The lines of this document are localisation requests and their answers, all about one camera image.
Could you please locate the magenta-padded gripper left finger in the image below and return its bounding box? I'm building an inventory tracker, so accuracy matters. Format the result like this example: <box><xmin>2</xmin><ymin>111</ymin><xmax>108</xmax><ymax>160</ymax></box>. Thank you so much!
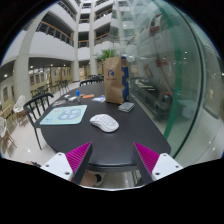
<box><xmin>40</xmin><ymin>141</ymin><xmax>94</xmax><ymax>186</ymax></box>

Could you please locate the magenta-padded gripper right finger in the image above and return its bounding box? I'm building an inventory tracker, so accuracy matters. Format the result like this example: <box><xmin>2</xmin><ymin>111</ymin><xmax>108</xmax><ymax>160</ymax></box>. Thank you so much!
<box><xmin>133</xmin><ymin>141</ymin><xmax>184</xmax><ymax>186</ymax></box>

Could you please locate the white perforated computer mouse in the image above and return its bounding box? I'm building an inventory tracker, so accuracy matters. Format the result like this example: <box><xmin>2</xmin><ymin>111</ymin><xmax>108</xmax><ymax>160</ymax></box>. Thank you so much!
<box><xmin>89</xmin><ymin>113</ymin><xmax>120</xmax><ymax>134</ymax></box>

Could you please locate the light green printed mouse pad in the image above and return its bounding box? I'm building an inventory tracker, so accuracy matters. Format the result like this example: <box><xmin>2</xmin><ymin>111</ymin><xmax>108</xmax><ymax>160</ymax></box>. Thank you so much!
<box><xmin>39</xmin><ymin>104</ymin><xmax>88</xmax><ymax>126</ymax></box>

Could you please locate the clear plastic packet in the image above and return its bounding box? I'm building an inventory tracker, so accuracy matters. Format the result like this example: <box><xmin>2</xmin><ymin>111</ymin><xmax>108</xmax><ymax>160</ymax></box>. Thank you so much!
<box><xmin>51</xmin><ymin>99</ymin><xmax>67</xmax><ymax>108</ymax></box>

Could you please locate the black slatted chair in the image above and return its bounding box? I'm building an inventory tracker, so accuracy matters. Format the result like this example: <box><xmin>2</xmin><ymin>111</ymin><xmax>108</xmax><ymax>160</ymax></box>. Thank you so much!
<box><xmin>23</xmin><ymin>92</ymin><xmax>55</xmax><ymax>151</ymax></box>
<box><xmin>79</xmin><ymin>78</ymin><xmax>104</xmax><ymax>88</ymax></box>

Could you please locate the white lattice chair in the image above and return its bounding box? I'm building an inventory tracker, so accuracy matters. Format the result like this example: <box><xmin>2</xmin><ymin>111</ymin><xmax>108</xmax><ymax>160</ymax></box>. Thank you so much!
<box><xmin>0</xmin><ymin>116</ymin><xmax>18</xmax><ymax>158</ymax></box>
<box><xmin>12</xmin><ymin>94</ymin><xmax>28</xmax><ymax>126</ymax></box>

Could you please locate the grey fabric pouch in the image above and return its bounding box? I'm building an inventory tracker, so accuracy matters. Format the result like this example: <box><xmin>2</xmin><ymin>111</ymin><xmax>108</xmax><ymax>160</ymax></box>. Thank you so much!
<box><xmin>117</xmin><ymin>101</ymin><xmax>136</xmax><ymax>113</ymax></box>

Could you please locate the white tissue packet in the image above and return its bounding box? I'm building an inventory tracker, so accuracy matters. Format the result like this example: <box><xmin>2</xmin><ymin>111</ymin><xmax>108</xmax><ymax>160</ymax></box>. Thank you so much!
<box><xmin>91</xmin><ymin>95</ymin><xmax>106</xmax><ymax>104</ymax></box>

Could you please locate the group of dark chairs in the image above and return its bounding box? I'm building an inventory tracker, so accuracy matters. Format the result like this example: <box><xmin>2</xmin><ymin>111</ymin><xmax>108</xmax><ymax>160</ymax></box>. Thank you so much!
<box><xmin>30</xmin><ymin>79</ymin><xmax>71</xmax><ymax>98</ymax></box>

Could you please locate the brown paper bag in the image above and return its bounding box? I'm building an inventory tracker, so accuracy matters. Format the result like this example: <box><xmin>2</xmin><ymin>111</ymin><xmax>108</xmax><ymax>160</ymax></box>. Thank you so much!
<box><xmin>103</xmin><ymin>55</ymin><xmax>130</xmax><ymax>106</ymax></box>

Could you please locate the green potted plant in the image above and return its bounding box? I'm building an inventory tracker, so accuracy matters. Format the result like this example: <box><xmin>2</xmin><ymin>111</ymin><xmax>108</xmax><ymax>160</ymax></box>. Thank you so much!
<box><xmin>96</xmin><ymin>48</ymin><xmax>118</xmax><ymax>64</ymax></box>

